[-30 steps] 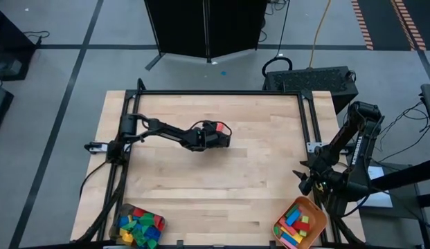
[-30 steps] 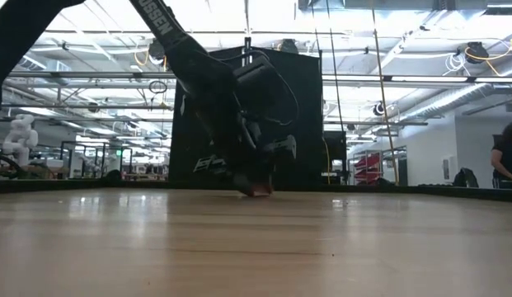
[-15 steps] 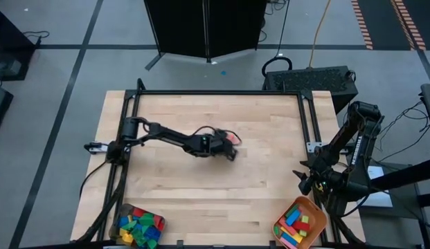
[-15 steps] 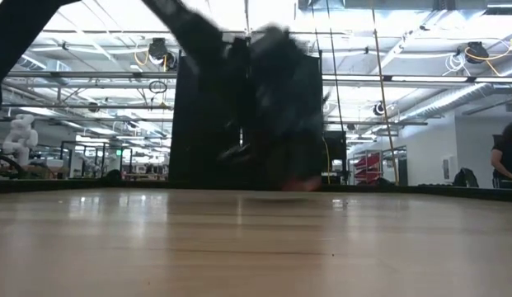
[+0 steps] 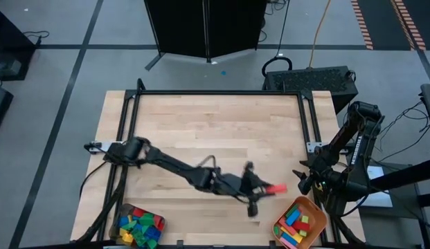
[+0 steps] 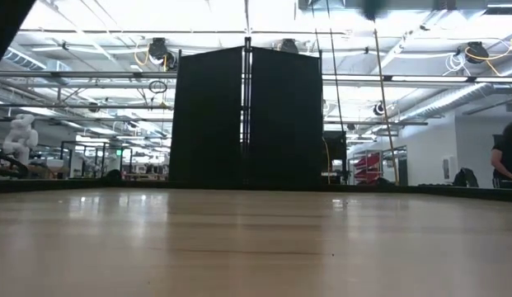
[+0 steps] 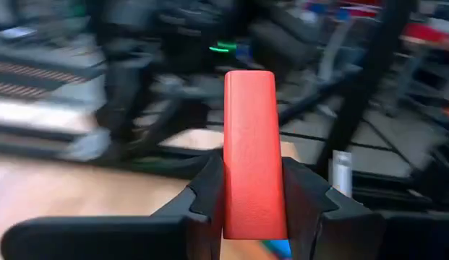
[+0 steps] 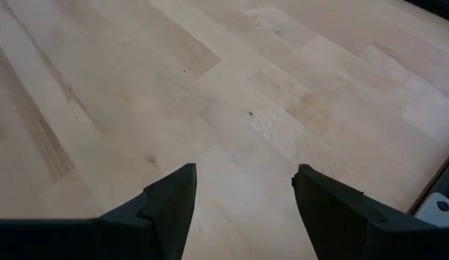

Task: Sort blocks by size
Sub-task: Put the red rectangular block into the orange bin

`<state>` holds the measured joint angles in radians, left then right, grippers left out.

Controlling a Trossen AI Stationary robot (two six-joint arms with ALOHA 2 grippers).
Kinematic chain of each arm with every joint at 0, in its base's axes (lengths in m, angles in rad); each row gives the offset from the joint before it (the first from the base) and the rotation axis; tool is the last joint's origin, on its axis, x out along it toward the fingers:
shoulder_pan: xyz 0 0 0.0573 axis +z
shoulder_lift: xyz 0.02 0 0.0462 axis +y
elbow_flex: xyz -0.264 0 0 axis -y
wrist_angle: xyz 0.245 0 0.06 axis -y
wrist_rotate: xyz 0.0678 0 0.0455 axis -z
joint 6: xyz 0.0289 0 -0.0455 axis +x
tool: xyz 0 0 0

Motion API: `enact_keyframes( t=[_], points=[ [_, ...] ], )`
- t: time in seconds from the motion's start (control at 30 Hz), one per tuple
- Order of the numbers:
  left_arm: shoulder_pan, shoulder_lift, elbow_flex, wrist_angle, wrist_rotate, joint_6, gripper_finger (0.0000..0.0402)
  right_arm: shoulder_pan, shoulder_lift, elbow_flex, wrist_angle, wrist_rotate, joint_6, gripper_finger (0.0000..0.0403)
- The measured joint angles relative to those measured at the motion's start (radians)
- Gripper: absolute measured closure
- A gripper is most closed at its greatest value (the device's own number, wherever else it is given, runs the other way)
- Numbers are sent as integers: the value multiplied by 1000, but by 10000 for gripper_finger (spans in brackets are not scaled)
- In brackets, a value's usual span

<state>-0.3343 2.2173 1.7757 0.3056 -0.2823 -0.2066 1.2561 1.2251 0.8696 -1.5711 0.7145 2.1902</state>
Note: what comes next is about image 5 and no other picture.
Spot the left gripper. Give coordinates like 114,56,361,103
216,160,276,218

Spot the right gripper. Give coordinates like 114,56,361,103
292,148,340,195

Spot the yellow long block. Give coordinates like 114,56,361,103
281,225,304,243

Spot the pink block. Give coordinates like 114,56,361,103
279,236,296,249

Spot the dark green studded brick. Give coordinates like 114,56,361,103
138,212,155,227

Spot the orange tray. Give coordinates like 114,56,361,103
272,196,328,249

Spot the white paper sheet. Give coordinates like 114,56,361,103
365,165,394,209

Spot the black computer case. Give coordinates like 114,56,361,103
262,65,359,114

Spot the black rig beam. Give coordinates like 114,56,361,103
356,158,430,197

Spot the grey cart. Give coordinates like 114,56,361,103
356,160,427,249

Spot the clear plastic bin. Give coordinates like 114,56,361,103
109,203,166,249

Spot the black folding screen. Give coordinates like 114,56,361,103
144,0,269,72

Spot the black box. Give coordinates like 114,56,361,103
0,77,15,138

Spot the black cabinet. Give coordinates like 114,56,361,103
0,6,37,82

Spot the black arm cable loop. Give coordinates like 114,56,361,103
196,154,220,171

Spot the black table frame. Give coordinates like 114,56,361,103
74,78,364,249

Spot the black hanging cable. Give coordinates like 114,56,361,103
261,0,294,79

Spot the yellow hanging cable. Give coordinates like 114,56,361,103
308,0,332,68

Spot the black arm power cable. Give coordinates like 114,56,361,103
78,160,110,199

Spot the black floor cable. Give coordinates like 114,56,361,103
23,30,51,46

